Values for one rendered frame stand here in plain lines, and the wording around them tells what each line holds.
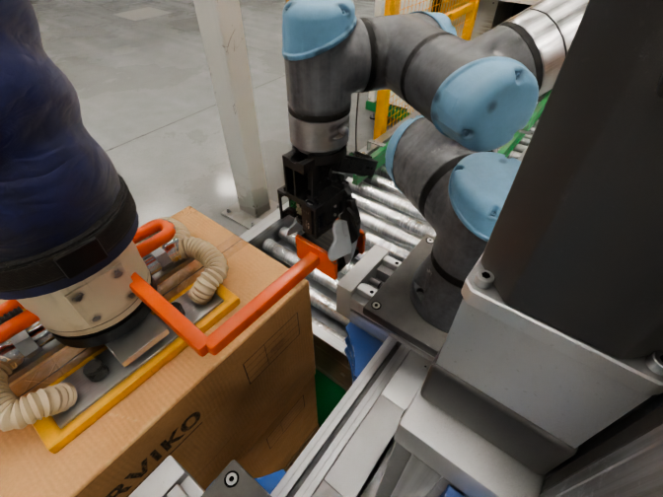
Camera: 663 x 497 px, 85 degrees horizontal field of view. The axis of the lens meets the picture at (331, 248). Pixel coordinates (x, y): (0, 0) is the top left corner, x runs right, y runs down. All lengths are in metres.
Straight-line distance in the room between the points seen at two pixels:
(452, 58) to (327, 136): 0.16
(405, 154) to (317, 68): 0.22
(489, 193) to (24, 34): 0.51
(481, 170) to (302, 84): 0.24
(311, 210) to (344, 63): 0.18
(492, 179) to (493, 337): 0.30
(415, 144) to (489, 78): 0.25
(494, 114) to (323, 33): 0.18
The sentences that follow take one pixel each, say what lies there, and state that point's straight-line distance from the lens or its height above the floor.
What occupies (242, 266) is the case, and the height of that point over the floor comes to 0.95.
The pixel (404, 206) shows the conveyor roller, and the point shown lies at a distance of 1.61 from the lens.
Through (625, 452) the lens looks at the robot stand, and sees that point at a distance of 0.22.
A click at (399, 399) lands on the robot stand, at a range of 0.62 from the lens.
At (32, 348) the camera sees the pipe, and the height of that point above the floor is 1.02.
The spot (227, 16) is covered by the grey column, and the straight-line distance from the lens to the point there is 1.92.
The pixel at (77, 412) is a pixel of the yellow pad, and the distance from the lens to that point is 0.68.
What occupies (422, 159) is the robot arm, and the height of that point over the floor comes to 1.24.
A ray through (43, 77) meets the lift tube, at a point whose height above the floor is 1.38.
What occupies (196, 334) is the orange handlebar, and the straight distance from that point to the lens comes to 0.53.
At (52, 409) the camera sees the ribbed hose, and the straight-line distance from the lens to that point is 0.67.
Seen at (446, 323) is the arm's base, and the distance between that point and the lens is 0.57.
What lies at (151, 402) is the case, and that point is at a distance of 0.67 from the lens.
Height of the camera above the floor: 1.51
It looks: 45 degrees down
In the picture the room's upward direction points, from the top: straight up
